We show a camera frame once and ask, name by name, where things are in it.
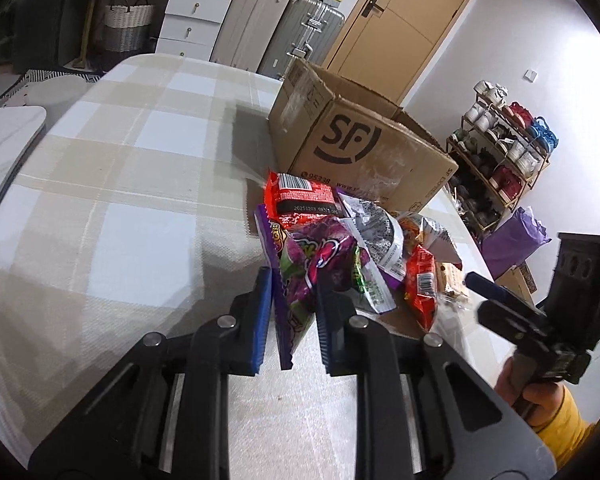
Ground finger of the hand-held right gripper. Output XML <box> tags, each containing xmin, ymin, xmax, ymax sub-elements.
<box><xmin>464</xmin><ymin>271</ymin><xmax>518</xmax><ymax>308</ymax></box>
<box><xmin>476</xmin><ymin>299</ymin><xmax>548</xmax><ymax>348</ymax></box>

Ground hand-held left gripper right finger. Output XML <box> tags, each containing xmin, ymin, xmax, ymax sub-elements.
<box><xmin>315</xmin><ymin>280</ymin><xmax>556</xmax><ymax>480</ymax></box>

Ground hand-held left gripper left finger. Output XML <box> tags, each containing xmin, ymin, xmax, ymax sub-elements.
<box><xmin>27</xmin><ymin>266</ymin><xmax>273</xmax><ymax>480</ymax></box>

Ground yellow cookie packet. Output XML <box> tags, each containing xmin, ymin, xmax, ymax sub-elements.
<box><xmin>437</xmin><ymin>262</ymin><xmax>473</xmax><ymax>307</ymax></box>

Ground red stick snack packet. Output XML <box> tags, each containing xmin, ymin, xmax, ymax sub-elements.
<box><xmin>402</xmin><ymin>245</ymin><xmax>441</xmax><ymax>332</ymax></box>

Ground purple candy packet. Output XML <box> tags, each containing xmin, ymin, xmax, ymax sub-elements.
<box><xmin>255</xmin><ymin>205</ymin><xmax>397</xmax><ymax>371</ymax></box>

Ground silver white snack packet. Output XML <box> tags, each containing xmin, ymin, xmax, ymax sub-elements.
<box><xmin>340</xmin><ymin>195</ymin><xmax>406</xmax><ymax>291</ymax></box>

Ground brown cardboard box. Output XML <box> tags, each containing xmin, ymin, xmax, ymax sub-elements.
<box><xmin>267</xmin><ymin>57</ymin><xmax>460</xmax><ymax>216</ymax></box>

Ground person's right hand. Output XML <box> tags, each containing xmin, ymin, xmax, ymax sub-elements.
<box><xmin>495</xmin><ymin>355</ymin><xmax>565</xmax><ymax>428</ymax></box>

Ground small cardboard box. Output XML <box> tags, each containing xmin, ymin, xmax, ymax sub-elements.
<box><xmin>497</xmin><ymin>262</ymin><xmax>538</xmax><ymax>306</ymax></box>

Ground purple bag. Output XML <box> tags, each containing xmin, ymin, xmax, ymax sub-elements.
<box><xmin>482</xmin><ymin>206</ymin><xmax>551</xmax><ymax>278</ymax></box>

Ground wooden shoe rack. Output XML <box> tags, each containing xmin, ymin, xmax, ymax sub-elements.
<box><xmin>445</xmin><ymin>80</ymin><xmax>561</xmax><ymax>233</ymax></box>

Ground rows of assorted shoes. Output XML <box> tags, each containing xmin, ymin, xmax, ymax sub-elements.
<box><xmin>450</xmin><ymin>80</ymin><xmax>558</xmax><ymax>226</ymax></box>

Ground checked tablecloth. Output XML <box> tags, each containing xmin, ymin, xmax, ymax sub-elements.
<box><xmin>0</xmin><ymin>52</ymin><xmax>556</xmax><ymax>466</ymax></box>

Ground wooden door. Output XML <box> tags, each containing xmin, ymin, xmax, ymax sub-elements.
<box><xmin>322</xmin><ymin>0</ymin><xmax>485</xmax><ymax>106</ymax></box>

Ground grey suitcase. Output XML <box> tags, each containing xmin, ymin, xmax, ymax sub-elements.
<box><xmin>257</xmin><ymin>0</ymin><xmax>346</xmax><ymax>81</ymax></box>

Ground beige suitcase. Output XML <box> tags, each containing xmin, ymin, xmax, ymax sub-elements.
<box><xmin>210</xmin><ymin>0</ymin><xmax>296</xmax><ymax>71</ymax></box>

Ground black white patterned rug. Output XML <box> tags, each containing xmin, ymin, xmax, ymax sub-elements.
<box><xmin>0</xmin><ymin>67</ymin><xmax>106</xmax><ymax>111</ymax></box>

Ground woven laundry basket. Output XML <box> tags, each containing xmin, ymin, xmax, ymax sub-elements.
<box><xmin>102</xmin><ymin>2</ymin><xmax>156</xmax><ymax>53</ymax></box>

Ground white drawer desk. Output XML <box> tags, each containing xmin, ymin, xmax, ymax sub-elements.
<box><xmin>82</xmin><ymin>0</ymin><xmax>241</xmax><ymax>61</ymax></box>

